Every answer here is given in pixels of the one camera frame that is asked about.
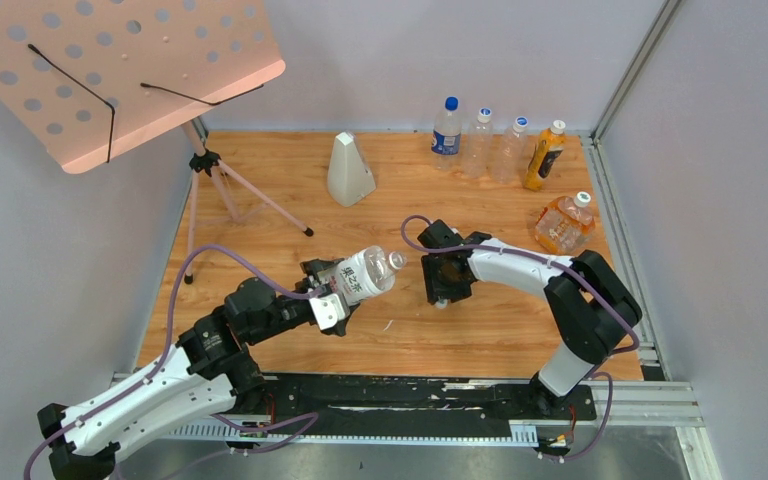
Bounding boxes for white bottle cap green print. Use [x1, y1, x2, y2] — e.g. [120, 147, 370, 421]
[574, 191, 592, 208]

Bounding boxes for clear empty bottle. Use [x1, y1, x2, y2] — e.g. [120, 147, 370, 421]
[490, 116, 528, 184]
[461, 107, 494, 179]

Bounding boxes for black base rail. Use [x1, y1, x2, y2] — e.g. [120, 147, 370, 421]
[84, 373, 597, 450]

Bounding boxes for blue cap water bottle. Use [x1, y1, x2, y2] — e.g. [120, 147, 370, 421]
[431, 96, 462, 170]

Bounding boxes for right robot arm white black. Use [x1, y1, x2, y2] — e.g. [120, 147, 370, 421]
[412, 220, 642, 418]

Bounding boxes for beige metronome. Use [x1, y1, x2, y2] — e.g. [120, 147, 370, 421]
[327, 131, 377, 207]

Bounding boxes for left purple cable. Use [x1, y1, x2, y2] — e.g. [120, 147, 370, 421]
[23, 244, 322, 480]

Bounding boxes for clear empty bottle left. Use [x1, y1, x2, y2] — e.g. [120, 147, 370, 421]
[461, 107, 494, 179]

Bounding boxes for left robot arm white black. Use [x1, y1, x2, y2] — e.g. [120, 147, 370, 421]
[37, 259, 353, 479]

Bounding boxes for orange juice bottle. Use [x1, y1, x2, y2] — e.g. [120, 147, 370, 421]
[522, 120, 566, 191]

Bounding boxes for white green label bottle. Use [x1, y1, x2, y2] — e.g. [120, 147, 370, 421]
[324, 245, 408, 306]

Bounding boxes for clear empty bottle right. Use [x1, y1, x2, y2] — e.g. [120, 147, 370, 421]
[490, 116, 528, 184]

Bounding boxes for pink music stand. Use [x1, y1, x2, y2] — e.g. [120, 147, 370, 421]
[0, 1, 286, 282]

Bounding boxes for orange label plastic bottle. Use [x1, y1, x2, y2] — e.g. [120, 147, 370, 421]
[534, 193, 595, 255]

